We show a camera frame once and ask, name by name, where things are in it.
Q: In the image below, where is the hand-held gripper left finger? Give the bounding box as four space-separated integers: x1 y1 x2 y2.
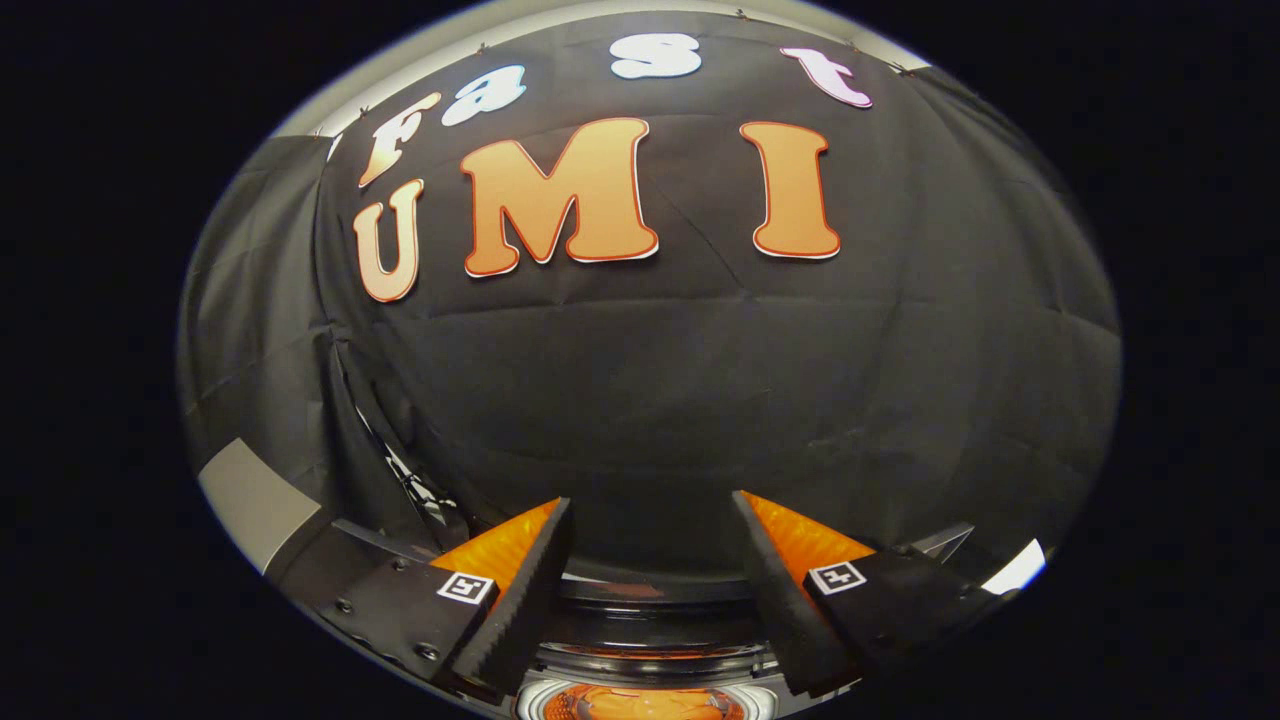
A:
320 497 576 698

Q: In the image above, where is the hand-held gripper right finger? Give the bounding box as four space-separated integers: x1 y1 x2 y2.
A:
730 490 1016 698

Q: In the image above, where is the dark grey washing machine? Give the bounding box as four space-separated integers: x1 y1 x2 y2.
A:
515 640 783 720

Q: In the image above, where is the yellow orange garment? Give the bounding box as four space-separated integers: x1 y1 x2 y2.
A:
545 685 747 720

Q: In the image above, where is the black backdrop cloth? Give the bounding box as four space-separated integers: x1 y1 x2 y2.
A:
178 10 1123 591

